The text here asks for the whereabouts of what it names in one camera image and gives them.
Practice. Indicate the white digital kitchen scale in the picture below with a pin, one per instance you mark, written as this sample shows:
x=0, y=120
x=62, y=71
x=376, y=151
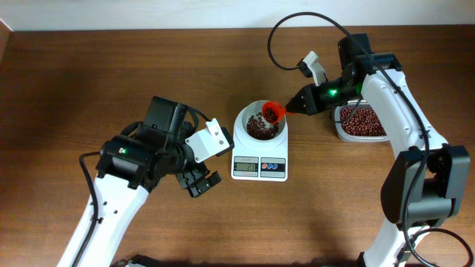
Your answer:
x=260, y=161

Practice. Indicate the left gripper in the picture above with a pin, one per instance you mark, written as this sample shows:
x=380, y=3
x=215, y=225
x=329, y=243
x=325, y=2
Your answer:
x=188, y=181

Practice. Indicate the red beans in container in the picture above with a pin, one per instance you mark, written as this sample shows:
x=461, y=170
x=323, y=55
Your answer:
x=364, y=122

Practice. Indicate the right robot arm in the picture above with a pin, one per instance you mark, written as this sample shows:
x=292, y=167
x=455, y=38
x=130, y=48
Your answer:
x=426, y=184

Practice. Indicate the red beans in bowl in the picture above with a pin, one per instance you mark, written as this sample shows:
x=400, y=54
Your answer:
x=257, y=127

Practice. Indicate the clear plastic container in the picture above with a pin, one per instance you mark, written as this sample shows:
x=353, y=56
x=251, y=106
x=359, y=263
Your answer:
x=334, y=116

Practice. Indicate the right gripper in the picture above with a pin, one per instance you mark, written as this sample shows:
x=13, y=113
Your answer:
x=312, y=100

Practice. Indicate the white bowl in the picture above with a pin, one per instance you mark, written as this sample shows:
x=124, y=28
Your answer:
x=252, y=109

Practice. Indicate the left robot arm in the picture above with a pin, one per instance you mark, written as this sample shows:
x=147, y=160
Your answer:
x=131, y=165

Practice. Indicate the orange measuring scoop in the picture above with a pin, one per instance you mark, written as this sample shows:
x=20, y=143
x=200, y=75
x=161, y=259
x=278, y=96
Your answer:
x=273, y=112

